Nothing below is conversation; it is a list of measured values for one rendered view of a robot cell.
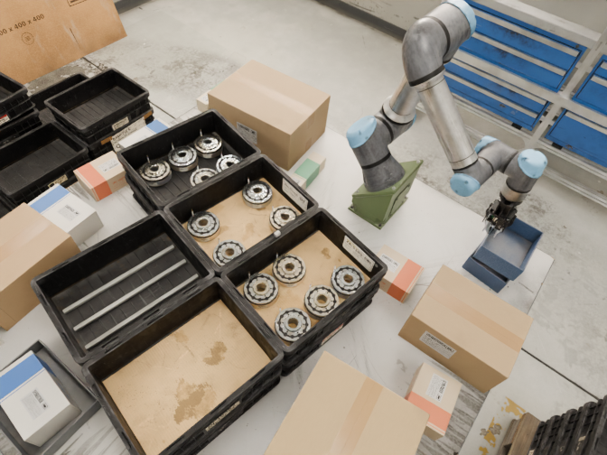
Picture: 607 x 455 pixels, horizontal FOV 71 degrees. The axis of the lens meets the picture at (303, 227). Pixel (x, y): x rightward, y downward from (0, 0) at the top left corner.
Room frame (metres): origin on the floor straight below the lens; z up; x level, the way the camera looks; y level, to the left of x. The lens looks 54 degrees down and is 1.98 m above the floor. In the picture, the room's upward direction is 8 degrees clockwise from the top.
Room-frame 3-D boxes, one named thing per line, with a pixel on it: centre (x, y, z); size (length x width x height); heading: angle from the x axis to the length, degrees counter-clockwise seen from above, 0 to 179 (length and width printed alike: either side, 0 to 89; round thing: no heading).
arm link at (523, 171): (0.92, -0.61, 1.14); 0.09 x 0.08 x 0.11; 49
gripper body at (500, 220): (0.90, -0.62, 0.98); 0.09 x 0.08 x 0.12; 147
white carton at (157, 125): (1.20, 0.65, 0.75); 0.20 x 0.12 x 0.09; 148
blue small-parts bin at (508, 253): (0.88, -0.71, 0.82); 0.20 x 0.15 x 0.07; 149
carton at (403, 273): (0.76, -0.33, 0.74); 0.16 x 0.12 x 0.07; 60
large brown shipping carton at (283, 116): (1.42, 0.21, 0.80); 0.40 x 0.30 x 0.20; 64
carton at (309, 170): (1.15, 0.03, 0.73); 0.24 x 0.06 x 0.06; 154
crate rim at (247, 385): (0.31, 0.24, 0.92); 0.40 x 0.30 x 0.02; 138
